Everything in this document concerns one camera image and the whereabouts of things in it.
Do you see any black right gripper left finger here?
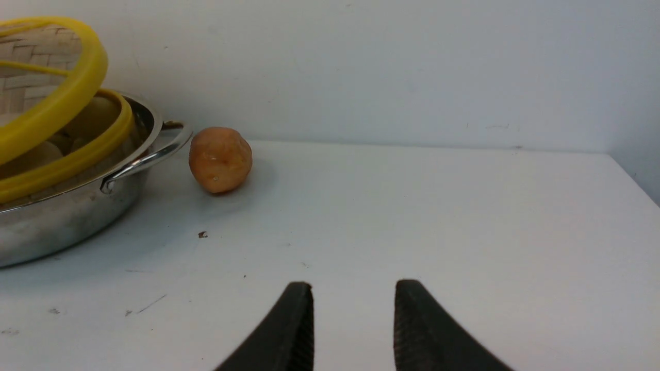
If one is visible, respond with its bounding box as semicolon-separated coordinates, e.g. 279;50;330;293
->
216;281;315;370

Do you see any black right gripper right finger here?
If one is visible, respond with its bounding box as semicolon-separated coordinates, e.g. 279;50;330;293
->
394;279;511;370

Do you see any yellow bamboo steamer basket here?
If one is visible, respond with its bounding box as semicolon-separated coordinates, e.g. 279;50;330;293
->
2;89;135;204

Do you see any yellow bamboo steamer lid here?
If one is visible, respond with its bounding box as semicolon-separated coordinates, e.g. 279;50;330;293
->
2;16;108;163

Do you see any stainless steel pot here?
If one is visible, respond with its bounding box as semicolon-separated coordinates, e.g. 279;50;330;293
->
1;95;193;267

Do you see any brown toy potato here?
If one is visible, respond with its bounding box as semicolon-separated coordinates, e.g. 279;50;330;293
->
188;127;253;193

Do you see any yellow-green toy bun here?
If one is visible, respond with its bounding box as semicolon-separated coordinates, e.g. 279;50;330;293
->
62;96;121;141

